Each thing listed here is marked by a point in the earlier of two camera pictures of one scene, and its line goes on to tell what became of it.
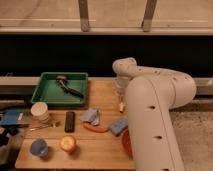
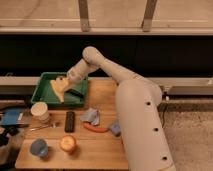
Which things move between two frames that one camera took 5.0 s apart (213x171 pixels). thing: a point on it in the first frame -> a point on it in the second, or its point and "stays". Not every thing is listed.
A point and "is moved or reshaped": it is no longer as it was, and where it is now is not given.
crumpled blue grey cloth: (91, 116) stays
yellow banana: (121, 106) is moved or reshaped
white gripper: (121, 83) -> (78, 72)
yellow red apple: (68, 143) stays
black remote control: (70, 121) stays
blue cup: (39, 147) stays
